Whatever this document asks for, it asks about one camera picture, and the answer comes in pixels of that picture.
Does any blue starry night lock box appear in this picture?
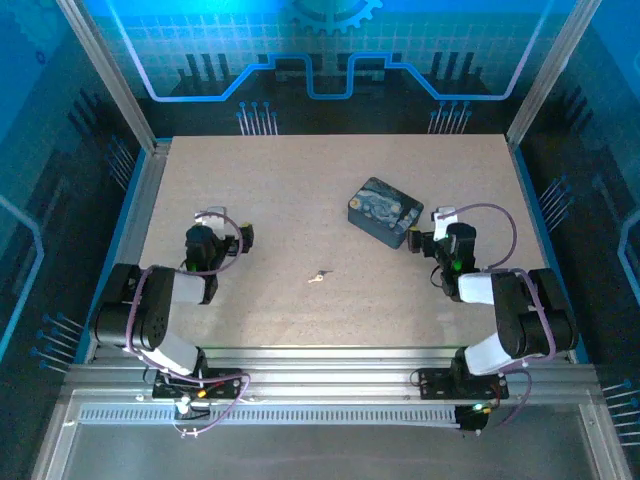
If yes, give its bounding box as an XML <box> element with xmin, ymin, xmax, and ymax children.
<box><xmin>347</xmin><ymin>176</ymin><xmax>425</xmax><ymax>250</ymax></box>

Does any black connector box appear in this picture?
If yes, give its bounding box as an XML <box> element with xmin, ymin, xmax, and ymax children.
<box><xmin>453</xmin><ymin>403</ymin><xmax>490</xmax><ymax>434</ymax></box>

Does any grey metal platform panel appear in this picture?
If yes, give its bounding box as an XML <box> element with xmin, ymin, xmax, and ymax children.
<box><xmin>29</xmin><ymin>392</ymin><xmax>634</xmax><ymax>480</ymax></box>

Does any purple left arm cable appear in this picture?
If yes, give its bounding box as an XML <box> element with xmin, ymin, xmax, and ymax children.
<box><xmin>124</xmin><ymin>209</ymin><xmax>251</xmax><ymax>439</ymax></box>

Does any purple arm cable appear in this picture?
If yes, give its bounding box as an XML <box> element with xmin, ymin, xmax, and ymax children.
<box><xmin>124</xmin><ymin>209</ymin><xmax>251</xmax><ymax>439</ymax></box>
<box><xmin>449</xmin><ymin>202</ymin><xmax>556</xmax><ymax>429</ymax></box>

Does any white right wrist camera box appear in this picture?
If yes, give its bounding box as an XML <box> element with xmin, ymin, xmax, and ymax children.
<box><xmin>430</xmin><ymin>206</ymin><xmax>459</xmax><ymax>235</ymax></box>

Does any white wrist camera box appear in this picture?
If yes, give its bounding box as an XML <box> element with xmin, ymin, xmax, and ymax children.
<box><xmin>430</xmin><ymin>206</ymin><xmax>459</xmax><ymax>235</ymax></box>
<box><xmin>193</xmin><ymin>205</ymin><xmax>227</xmax><ymax>236</ymax></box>

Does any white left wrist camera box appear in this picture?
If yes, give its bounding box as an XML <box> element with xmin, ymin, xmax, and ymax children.
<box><xmin>193</xmin><ymin>205</ymin><xmax>227</xmax><ymax>236</ymax></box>

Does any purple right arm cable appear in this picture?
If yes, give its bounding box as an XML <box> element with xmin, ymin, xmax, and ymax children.
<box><xmin>449</xmin><ymin>202</ymin><xmax>556</xmax><ymax>429</ymax></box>

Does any aluminium side rail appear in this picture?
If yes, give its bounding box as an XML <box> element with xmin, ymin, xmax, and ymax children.
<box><xmin>82</xmin><ymin>142</ymin><xmax>174</xmax><ymax>364</ymax></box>

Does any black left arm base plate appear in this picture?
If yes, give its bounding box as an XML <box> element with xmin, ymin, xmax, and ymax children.
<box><xmin>151</xmin><ymin>367</ymin><xmax>245</xmax><ymax>401</ymax></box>

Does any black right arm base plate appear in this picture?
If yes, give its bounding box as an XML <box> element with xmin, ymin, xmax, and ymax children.
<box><xmin>416</xmin><ymin>367</ymin><xmax>510</xmax><ymax>401</ymax></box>

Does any aluminium cross rail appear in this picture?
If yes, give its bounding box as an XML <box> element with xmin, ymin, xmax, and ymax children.
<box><xmin>62</xmin><ymin>347</ymin><xmax>601</xmax><ymax>404</ymax></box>

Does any slotted grey cable duct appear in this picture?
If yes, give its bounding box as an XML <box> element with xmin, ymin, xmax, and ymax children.
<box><xmin>78</xmin><ymin>405</ymin><xmax>464</xmax><ymax>427</ymax></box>

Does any aluminium frame post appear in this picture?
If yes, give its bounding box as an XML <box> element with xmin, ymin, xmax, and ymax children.
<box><xmin>505</xmin><ymin>0</ymin><xmax>604</xmax><ymax>149</ymax></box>
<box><xmin>55</xmin><ymin>0</ymin><xmax>171</xmax><ymax>154</ymax></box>

